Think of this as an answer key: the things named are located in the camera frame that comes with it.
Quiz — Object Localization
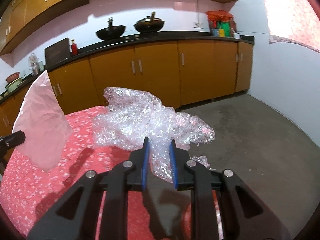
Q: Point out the white paper sheet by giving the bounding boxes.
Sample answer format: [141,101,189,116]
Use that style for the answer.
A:
[12,71,73,172]

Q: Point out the clear bubble wrap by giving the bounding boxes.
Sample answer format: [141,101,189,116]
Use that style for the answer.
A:
[92,87,215,182]

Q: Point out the black kitchen countertop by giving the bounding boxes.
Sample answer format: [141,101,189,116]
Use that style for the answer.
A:
[0,31,255,104]

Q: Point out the green basin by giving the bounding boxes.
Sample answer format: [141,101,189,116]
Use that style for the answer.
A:
[6,77,22,93]

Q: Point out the red floral tablecloth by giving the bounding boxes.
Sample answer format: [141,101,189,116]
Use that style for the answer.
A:
[0,105,223,240]

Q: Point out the pink basin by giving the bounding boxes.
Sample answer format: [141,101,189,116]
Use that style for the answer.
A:
[6,72,20,83]

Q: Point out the clear wrapped jar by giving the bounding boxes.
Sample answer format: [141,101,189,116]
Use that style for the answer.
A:
[28,53,40,75]

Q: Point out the dark cutting board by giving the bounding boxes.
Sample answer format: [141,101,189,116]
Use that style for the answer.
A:
[44,38,71,68]

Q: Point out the lower wooden cabinets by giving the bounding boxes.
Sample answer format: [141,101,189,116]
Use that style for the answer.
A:
[0,41,254,140]

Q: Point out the red bottle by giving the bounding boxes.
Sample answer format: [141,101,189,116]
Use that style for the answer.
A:
[71,39,78,56]

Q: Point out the upper left wooden cabinet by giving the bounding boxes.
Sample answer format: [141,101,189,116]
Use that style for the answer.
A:
[1,0,89,55]

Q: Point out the black wok left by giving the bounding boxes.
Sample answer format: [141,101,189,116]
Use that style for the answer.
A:
[95,17,126,41]

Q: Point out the black lidded wok right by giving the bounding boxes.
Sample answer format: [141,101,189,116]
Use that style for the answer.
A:
[134,11,165,33]

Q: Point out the red bag over containers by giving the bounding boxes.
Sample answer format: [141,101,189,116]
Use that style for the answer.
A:
[206,10,233,22]

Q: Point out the pink window curtain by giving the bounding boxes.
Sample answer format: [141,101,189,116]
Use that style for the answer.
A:
[264,0,319,52]

